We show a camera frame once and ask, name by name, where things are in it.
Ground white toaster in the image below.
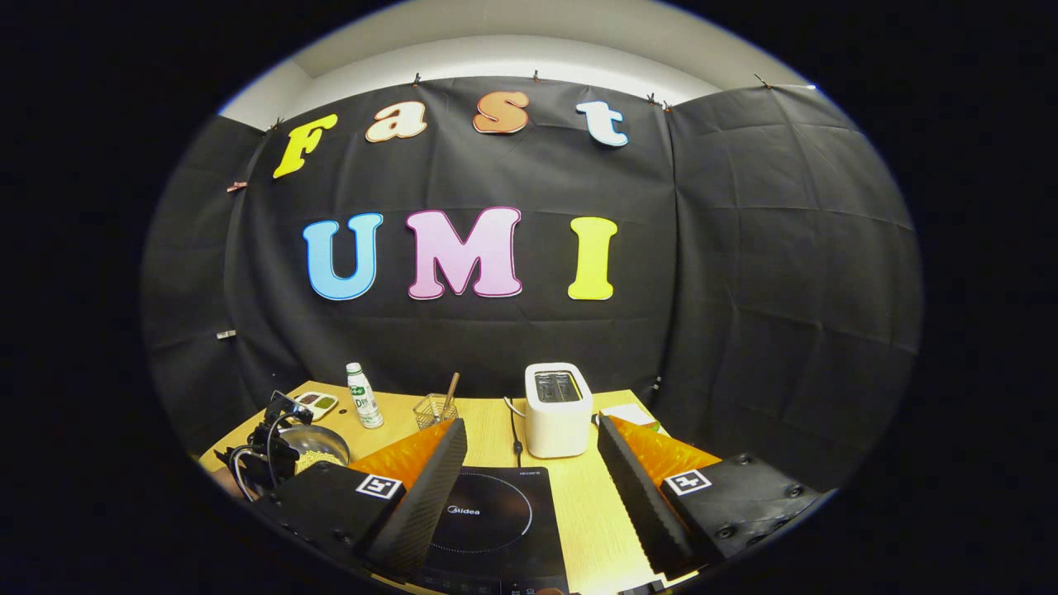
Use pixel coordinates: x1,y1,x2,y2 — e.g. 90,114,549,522
523,362,595,460

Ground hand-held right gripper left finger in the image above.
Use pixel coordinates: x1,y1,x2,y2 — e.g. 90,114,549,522
248,417,469,581

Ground white sectioned dish of beans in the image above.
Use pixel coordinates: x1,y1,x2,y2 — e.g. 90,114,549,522
290,391,341,423

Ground wire mesh utensil holder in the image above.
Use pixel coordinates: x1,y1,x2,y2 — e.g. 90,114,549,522
412,393,459,431

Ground sandwich with lettuce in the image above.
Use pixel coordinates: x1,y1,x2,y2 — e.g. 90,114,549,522
596,402,663,436

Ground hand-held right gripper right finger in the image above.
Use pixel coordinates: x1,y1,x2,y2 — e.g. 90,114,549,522
596,413,824,581

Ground black induction cooktop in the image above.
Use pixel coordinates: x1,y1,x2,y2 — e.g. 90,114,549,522
412,465,572,595

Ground steel pot with black handles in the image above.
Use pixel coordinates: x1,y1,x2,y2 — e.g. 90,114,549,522
276,424,352,474

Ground toaster power cable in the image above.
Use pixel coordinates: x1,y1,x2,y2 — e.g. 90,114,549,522
503,396,527,469

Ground white bottle with green label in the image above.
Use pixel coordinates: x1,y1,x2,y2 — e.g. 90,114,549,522
345,362,386,430

